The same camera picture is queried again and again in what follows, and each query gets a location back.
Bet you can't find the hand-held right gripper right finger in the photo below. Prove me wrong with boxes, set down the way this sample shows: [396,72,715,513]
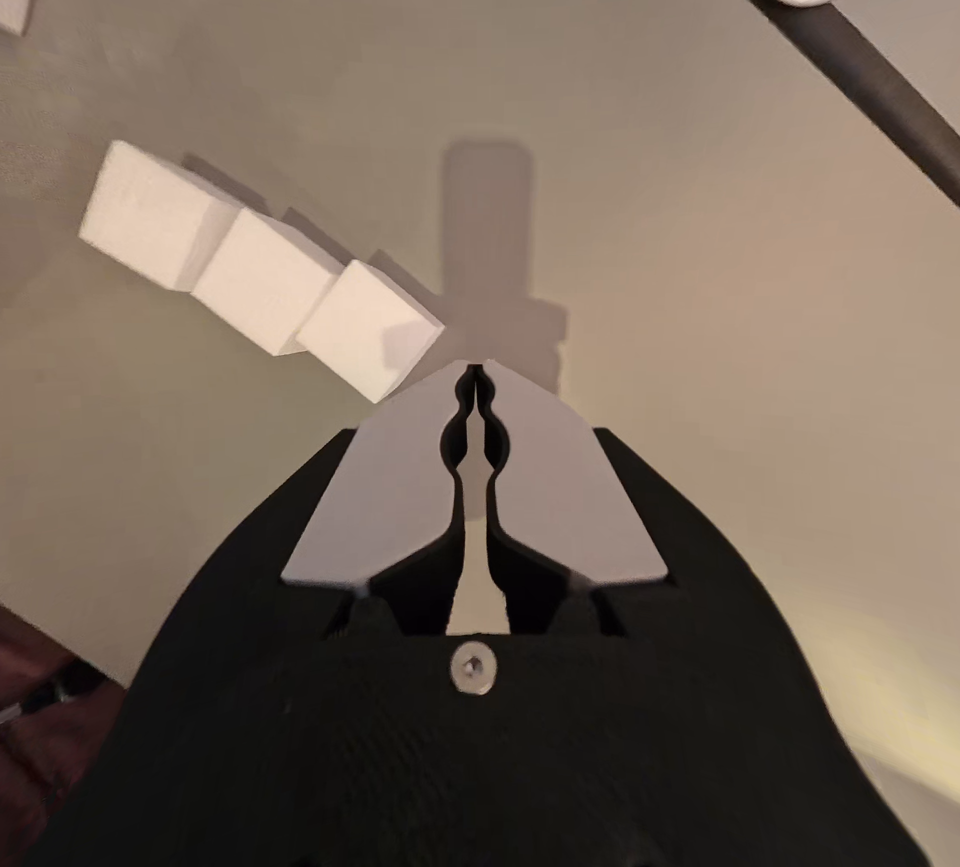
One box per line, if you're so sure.
[477,357,671,634]

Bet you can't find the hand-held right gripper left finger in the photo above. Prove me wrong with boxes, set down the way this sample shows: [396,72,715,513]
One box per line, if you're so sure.
[279,359,478,634]

